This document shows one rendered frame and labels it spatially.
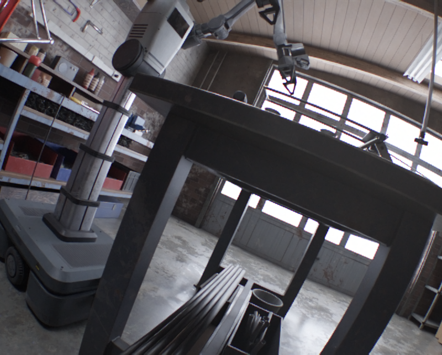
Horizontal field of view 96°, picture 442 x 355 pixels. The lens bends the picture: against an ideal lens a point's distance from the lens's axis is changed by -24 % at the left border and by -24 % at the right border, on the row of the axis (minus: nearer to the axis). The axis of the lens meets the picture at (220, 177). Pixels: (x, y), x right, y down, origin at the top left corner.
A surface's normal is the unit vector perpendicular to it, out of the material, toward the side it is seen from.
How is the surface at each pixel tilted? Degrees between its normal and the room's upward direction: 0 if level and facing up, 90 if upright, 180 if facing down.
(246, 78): 90
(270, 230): 90
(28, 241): 45
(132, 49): 90
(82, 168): 90
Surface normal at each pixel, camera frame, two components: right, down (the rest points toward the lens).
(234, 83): -0.24, -0.13
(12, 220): 0.04, -0.77
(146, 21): -0.42, -0.02
